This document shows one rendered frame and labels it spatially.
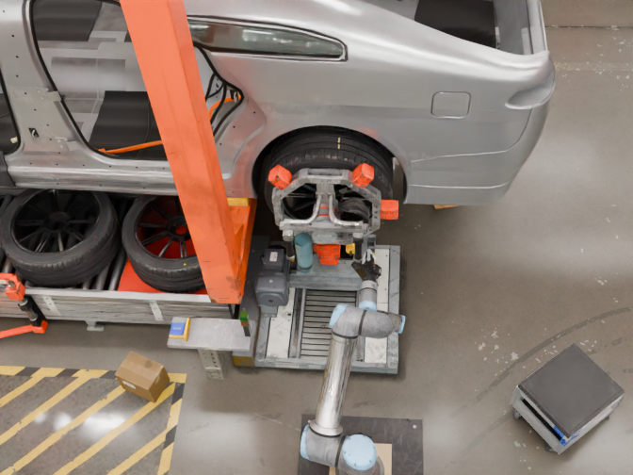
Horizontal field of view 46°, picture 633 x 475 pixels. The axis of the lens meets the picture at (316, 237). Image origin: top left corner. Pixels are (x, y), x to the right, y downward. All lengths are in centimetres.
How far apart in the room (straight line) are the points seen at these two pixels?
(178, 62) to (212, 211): 84
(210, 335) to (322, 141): 115
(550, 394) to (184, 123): 223
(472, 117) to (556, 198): 172
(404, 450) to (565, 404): 82
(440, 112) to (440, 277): 142
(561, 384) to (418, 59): 177
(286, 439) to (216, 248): 118
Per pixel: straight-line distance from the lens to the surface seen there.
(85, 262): 441
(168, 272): 416
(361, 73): 336
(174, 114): 290
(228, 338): 393
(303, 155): 366
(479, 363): 437
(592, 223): 506
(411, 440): 382
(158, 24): 263
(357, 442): 345
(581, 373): 407
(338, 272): 436
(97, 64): 474
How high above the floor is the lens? 386
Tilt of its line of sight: 54 degrees down
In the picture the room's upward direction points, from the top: 4 degrees counter-clockwise
